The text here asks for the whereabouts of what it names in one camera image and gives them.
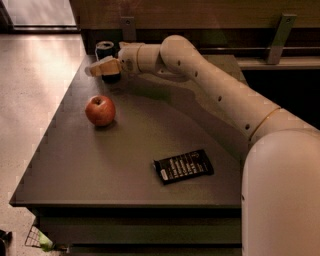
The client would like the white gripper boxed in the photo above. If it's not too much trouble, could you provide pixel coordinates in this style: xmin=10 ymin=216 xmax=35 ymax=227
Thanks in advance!
xmin=85 ymin=41 xmax=145 ymax=77

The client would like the blue pepsi can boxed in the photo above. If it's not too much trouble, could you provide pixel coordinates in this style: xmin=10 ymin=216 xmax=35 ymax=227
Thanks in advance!
xmin=95 ymin=41 xmax=121 ymax=84

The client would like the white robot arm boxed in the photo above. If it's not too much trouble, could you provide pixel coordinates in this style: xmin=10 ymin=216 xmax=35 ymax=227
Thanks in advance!
xmin=85 ymin=35 xmax=320 ymax=256

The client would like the red apple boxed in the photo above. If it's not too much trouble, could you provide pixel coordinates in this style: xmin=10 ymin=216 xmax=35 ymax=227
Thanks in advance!
xmin=85 ymin=95 xmax=116 ymax=127

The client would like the black snack packet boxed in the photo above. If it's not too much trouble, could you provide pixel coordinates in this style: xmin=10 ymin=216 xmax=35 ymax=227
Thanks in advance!
xmin=153 ymin=149 xmax=214 ymax=185

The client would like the grey drawer cabinet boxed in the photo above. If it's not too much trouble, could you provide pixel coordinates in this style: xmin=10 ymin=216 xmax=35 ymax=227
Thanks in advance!
xmin=35 ymin=208 xmax=242 ymax=256

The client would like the left metal bracket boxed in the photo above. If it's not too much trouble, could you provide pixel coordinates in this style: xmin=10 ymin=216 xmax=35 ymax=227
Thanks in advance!
xmin=120 ymin=16 xmax=137 ymax=42

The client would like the metal bracket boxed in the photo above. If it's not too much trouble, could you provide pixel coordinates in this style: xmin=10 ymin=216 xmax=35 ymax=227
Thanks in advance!
xmin=120 ymin=16 xmax=137 ymax=42
xmin=266 ymin=13 xmax=297 ymax=65

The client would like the wooden wall shelf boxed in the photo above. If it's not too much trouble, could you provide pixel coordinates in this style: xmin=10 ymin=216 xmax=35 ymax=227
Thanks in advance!
xmin=69 ymin=0 xmax=320 ymax=29

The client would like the right metal bracket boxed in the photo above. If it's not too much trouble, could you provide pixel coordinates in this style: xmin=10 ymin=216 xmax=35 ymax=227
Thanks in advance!
xmin=266 ymin=13 xmax=297 ymax=65

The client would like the wire basket with green item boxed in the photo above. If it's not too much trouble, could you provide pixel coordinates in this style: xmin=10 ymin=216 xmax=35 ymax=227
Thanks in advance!
xmin=24 ymin=221 xmax=55 ymax=252

